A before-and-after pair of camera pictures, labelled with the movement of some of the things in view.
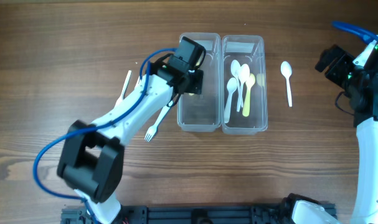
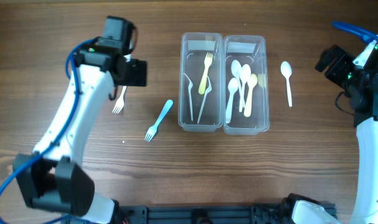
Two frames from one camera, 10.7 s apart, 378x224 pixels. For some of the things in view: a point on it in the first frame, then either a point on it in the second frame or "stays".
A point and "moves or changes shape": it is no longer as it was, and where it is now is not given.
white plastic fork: x=137 y=81 moves or changes shape
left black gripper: x=198 y=84 to x=140 y=77
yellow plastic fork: x=198 y=63 to x=208 y=61
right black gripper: x=327 y=57 stays
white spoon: x=243 y=74 stays
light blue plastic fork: x=152 y=129 stays
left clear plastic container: x=202 y=112 stays
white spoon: x=286 y=70 stays
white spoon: x=231 y=86 stays
